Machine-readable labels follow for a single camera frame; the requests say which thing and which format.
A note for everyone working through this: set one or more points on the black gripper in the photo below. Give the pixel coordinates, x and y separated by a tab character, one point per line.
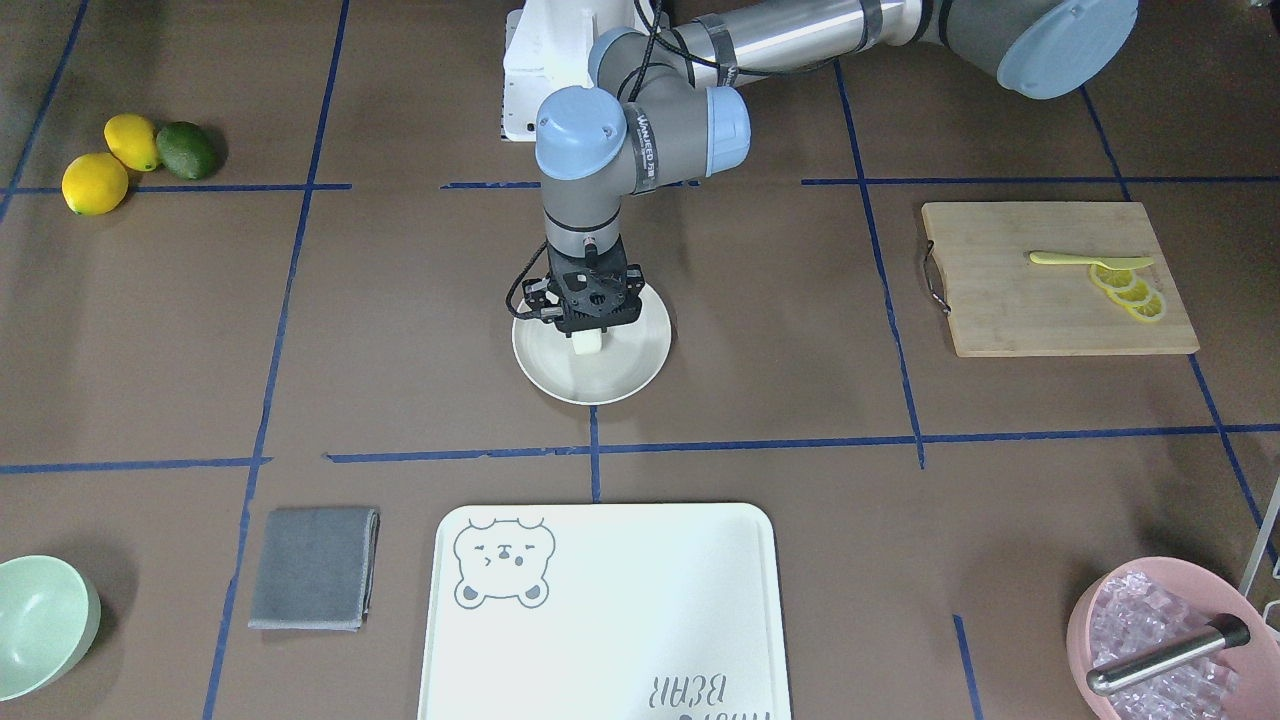
539	297

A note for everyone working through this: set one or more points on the white steamed bun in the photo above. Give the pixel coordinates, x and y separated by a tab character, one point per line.
587	343

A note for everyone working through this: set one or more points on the cream round plate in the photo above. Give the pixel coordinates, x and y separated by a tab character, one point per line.
631	358

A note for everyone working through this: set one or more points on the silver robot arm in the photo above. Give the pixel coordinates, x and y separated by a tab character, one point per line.
664	106

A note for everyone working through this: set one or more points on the white bear tray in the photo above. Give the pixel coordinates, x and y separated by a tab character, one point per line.
605	611

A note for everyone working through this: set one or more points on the grey folded cloth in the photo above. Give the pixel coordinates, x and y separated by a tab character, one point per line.
315	569

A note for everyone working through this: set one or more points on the bamboo cutting board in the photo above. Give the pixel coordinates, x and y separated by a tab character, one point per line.
1002	304

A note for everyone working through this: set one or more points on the green avocado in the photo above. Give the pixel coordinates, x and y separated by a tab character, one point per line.
186	151

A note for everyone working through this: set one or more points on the yellow-green plastic knife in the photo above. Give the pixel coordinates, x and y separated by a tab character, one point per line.
1050	258

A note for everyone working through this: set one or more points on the yellow lemon near avocado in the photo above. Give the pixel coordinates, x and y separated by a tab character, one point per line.
131	139

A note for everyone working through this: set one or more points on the yellow lemon outer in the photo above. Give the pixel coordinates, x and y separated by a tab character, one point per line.
94	184

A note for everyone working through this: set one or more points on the lemon slice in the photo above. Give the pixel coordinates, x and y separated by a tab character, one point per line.
1112	280
1133	296
1151	309

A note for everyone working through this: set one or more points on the lemon slice middle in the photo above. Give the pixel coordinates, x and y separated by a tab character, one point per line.
1133	296

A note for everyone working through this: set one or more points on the pink bowl of ice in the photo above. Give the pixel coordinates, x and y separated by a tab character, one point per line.
1151	601

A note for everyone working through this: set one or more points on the mint green bowl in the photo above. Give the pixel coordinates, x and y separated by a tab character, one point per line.
50	616

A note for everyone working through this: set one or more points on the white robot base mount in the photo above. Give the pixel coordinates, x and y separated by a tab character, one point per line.
547	48

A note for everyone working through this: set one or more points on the white wire cup rack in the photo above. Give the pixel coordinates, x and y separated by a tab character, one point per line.
1259	583

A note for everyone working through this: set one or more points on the steel ice scoop handle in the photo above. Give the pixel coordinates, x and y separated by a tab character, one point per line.
1222	632

